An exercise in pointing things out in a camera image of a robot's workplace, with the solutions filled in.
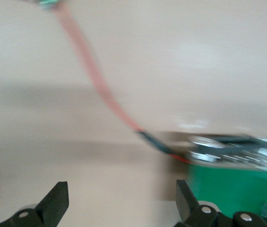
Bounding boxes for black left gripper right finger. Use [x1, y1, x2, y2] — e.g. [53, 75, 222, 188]
[174, 179, 267, 227]

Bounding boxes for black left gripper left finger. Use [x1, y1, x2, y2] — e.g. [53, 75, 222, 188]
[8, 181, 69, 227]

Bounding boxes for green conveyor belt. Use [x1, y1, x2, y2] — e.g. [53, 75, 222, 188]
[174, 130, 267, 219]

